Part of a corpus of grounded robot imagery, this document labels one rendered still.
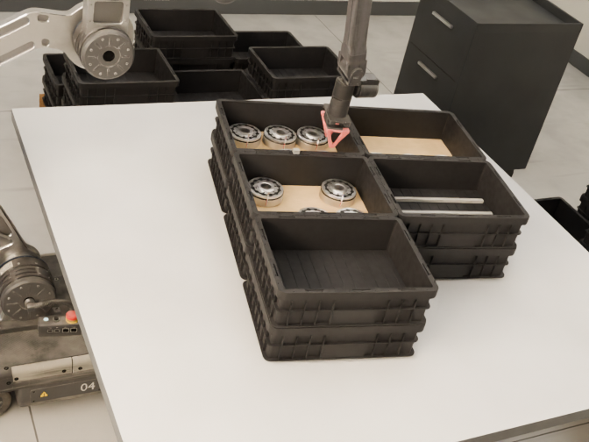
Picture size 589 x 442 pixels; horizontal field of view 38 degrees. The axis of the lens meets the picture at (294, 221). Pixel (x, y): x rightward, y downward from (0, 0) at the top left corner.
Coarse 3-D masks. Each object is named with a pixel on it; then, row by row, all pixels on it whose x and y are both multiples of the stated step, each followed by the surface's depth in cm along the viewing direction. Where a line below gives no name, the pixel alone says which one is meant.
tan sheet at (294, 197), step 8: (288, 192) 245; (296, 192) 246; (304, 192) 247; (312, 192) 248; (288, 200) 242; (296, 200) 243; (304, 200) 244; (312, 200) 244; (320, 200) 245; (360, 200) 249; (264, 208) 237; (272, 208) 237; (280, 208) 238; (288, 208) 239; (296, 208) 240; (320, 208) 242; (328, 208) 243; (336, 208) 243; (352, 208) 245; (360, 208) 246
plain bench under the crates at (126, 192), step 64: (64, 128) 275; (128, 128) 283; (192, 128) 290; (64, 192) 247; (128, 192) 253; (192, 192) 260; (64, 256) 225; (128, 256) 230; (192, 256) 235; (512, 256) 264; (576, 256) 271; (128, 320) 210; (192, 320) 214; (448, 320) 233; (512, 320) 238; (576, 320) 244; (128, 384) 193; (192, 384) 197; (256, 384) 200; (320, 384) 204; (384, 384) 208; (448, 384) 213; (512, 384) 217; (576, 384) 221
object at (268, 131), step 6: (270, 126) 268; (276, 126) 269; (282, 126) 269; (264, 132) 265; (270, 132) 265; (288, 132) 267; (294, 132) 268; (270, 138) 262; (276, 138) 263; (282, 138) 264; (288, 138) 264; (294, 138) 265
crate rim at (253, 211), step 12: (276, 156) 242; (288, 156) 243; (300, 156) 244; (312, 156) 245; (324, 156) 246; (336, 156) 247; (348, 156) 248; (360, 156) 250; (240, 168) 232; (372, 168) 245; (240, 180) 229; (384, 192) 236; (252, 204) 219; (252, 216) 217; (372, 216) 225; (384, 216) 226; (396, 216) 228
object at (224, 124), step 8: (216, 104) 260; (264, 104) 266; (272, 104) 266; (280, 104) 267; (288, 104) 268; (296, 104) 268; (304, 104) 269; (312, 104) 271; (320, 104) 271; (216, 112) 259; (224, 120) 252; (224, 128) 249; (224, 136) 249; (232, 136) 245; (352, 136) 259; (232, 144) 242; (232, 152) 240; (272, 152) 242; (280, 152) 243; (288, 152) 244; (304, 152) 246; (312, 152) 246; (320, 152) 247; (328, 152) 248; (336, 152) 249; (360, 152) 252
